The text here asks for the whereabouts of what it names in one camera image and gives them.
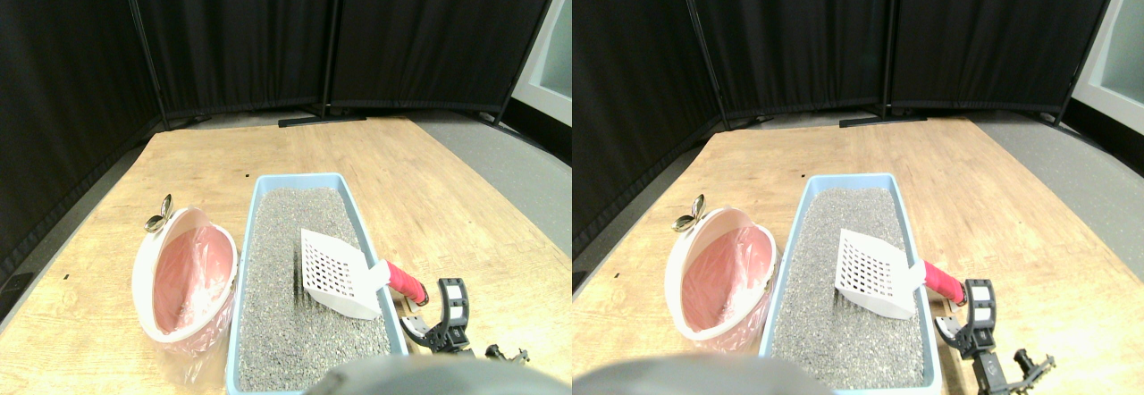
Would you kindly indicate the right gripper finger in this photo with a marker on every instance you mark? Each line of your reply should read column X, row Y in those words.
column 424, row 337
column 454, row 310
column 956, row 343
column 980, row 313

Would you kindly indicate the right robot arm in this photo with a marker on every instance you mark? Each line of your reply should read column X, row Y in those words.
column 999, row 386

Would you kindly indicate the blue litter tray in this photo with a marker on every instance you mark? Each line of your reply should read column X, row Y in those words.
column 813, row 323
column 277, row 323

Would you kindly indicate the black curtain stand foot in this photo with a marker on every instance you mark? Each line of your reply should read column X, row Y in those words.
column 322, row 120
column 883, row 120

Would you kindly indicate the white bin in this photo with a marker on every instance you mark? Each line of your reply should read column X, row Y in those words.
column 715, row 279
column 183, row 279

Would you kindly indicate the white shelf unit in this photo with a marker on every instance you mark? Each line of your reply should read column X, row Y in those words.
column 536, row 73
column 1099, row 73

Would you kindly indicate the black curtain stand pole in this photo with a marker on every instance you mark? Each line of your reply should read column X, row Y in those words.
column 890, row 42
column 333, row 42
column 1089, row 42
column 702, row 51
column 143, row 46

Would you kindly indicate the black bracket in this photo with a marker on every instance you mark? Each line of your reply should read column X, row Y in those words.
column 1032, row 364
column 505, row 354

